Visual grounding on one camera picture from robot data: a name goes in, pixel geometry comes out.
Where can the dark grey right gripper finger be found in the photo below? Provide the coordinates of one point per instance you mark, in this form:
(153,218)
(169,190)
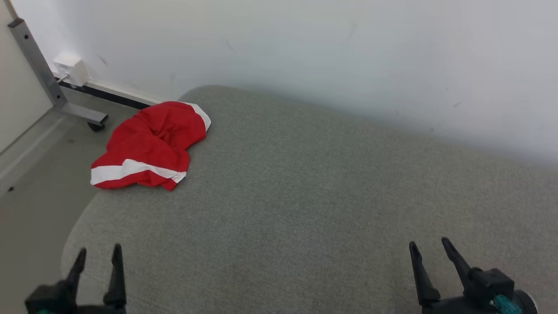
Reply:
(457,261)
(423,283)

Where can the black caster wheel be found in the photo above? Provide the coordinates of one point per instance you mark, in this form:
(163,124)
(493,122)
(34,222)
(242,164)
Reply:
(96,127)

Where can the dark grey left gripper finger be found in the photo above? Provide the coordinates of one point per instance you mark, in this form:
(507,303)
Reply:
(116,283)
(76,274)

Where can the white wall box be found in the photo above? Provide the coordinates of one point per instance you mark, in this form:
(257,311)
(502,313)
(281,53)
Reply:
(72,67)

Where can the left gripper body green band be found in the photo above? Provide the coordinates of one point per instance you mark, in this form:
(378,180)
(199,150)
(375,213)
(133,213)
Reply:
(50,301)

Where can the white and black baseboard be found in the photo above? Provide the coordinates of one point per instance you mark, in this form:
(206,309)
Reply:
(117,95)

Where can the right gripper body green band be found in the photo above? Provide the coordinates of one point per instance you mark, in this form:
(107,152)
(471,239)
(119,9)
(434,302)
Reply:
(488,288)

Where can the red and white basketball shorts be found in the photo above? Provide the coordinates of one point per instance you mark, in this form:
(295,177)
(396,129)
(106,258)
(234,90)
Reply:
(148,139)

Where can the grey metal frame leg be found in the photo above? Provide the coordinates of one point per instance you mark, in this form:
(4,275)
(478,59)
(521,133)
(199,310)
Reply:
(41,69)

